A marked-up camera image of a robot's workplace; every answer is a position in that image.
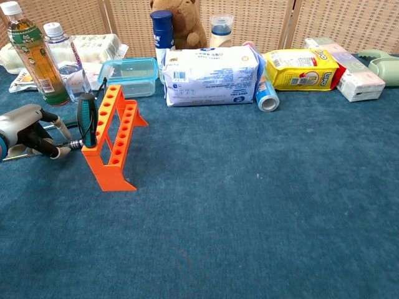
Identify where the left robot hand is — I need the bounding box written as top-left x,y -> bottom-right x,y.
0,104 -> 74,161

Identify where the slim green screwdriver with lanyard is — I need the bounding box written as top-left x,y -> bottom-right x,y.
43,77 -> 108,130

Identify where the silver black precision screwdriver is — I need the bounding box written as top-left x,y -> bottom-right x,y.
2,139 -> 84,163

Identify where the short thick green-black screwdriver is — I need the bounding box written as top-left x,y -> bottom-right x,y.
77,92 -> 99,148

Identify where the orange tool rack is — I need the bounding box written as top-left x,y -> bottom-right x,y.
81,84 -> 149,192

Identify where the pink white snack bag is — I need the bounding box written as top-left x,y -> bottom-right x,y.
8,61 -> 105,93

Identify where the green tea bottle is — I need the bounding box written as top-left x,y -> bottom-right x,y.
0,1 -> 70,107

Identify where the clear water bottle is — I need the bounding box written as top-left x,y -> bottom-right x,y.
42,22 -> 95,104

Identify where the white tissue roll pack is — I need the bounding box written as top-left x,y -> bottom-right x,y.
0,33 -> 129,75

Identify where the clear blue-rimmed food container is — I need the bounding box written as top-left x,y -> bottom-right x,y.
97,57 -> 159,98

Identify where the blue white spray can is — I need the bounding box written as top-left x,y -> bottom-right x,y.
150,9 -> 176,84

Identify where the brown capybara plush toy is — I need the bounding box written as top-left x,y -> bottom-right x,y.
149,0 -> 208,50

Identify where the white blue wet wipes pack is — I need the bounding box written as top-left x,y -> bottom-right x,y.
162,45 -> 266,108

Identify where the cream bottle with clear cap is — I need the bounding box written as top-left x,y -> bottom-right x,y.
208,14 -> 234,49

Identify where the blue carpet table cover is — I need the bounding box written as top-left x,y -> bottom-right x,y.
0,52 -> 399,299

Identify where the blue plastic wrap roll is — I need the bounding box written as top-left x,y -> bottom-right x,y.
242,40 -> 280,113

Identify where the yellow Lipo biscuit bag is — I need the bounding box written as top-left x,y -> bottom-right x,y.
262,49 -> 347,92

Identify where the wicker folding screen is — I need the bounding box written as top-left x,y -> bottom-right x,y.
0,0 -> 399,59

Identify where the pastel tissue box pack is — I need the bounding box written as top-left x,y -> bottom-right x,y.
304,37 -> 387,103

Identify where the pale green lint roller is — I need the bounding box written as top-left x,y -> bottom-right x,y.
357,49 -> 399,87

